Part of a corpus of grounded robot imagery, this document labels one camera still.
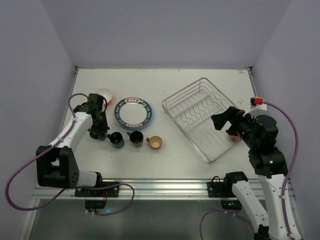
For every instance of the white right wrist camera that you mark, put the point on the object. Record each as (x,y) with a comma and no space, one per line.
(257,107)

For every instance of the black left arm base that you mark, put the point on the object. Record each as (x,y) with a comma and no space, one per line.
(97,199)

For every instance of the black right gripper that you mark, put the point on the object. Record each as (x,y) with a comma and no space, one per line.
(231,120)

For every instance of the dark maroon mug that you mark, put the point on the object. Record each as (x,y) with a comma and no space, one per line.
(136,138)

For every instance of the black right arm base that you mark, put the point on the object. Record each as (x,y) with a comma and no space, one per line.
(216,189)

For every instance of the orange bowl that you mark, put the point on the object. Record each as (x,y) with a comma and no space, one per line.
(106,93)

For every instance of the dark blue mug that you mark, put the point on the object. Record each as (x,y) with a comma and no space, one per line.
(116,139)

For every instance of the green rimmed printed plate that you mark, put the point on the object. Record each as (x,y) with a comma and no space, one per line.
(130,100)

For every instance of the orange red mug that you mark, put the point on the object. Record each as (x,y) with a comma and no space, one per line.
(155,142)

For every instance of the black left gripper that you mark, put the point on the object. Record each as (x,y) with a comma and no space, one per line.
(99,127)

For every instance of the black mug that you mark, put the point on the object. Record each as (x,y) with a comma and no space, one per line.
(100,137)

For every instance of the pink mug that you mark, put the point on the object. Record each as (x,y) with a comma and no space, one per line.
(235,138)

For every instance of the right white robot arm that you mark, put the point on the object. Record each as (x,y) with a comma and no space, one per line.
(276,220)

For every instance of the metal wire dish rack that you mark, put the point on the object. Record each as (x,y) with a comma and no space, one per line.
(191,108)

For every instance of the aluminium mounting rail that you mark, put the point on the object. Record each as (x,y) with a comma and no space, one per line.
(151,189)

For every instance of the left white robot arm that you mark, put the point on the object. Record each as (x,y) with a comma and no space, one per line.
(56,163)

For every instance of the light blue plate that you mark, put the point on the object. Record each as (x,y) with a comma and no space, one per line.
(134,117)

